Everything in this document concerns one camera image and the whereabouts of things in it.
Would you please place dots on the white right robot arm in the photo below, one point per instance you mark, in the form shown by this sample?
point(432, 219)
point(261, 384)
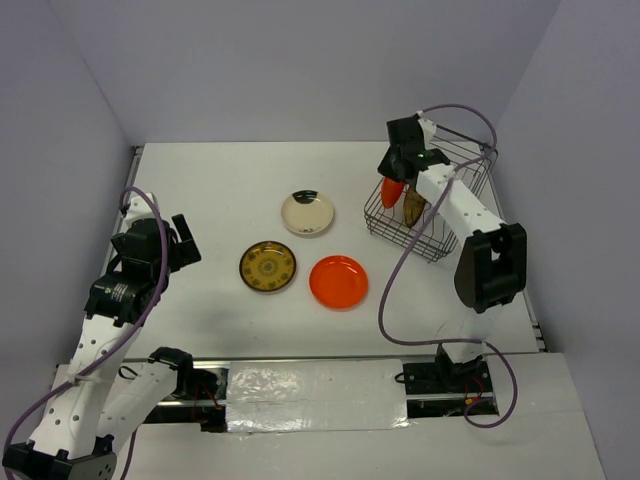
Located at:
point(492, 265)

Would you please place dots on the aluminium table edge rail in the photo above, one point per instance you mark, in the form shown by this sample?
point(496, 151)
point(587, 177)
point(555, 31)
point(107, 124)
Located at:
point(137, 154)

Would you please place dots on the cream plate floral print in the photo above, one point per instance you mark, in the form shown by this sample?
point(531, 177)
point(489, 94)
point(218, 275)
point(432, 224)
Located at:
point(307, 213)

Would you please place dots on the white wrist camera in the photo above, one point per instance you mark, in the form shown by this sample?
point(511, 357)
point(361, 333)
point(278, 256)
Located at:
point(428, 128)
point(136, 209)

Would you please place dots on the yellow patterned plate brown rim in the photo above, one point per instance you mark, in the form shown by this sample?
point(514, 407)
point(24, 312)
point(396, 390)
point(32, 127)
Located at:
point(413, 207)

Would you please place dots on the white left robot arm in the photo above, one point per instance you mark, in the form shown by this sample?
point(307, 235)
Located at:
point(83, 429)

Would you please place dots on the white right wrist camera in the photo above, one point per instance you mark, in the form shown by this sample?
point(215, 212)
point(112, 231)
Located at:
point(428, 128)

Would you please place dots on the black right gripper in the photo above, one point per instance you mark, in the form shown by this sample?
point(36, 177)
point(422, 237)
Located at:
point(386, 168)

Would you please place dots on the orange plate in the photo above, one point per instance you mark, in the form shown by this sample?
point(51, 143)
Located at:
point(390, 192)
point(338, 282)

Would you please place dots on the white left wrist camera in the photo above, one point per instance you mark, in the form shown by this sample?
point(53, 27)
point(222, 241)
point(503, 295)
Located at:
point(136, 209)

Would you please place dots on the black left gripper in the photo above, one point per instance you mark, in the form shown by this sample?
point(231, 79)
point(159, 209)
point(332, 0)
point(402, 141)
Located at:
point(184, 253)

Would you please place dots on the silver foil tape cover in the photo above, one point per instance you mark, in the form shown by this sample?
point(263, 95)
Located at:
point(314, 396)

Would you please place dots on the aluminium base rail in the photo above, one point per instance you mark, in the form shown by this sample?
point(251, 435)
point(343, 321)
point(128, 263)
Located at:
point(430, 392)

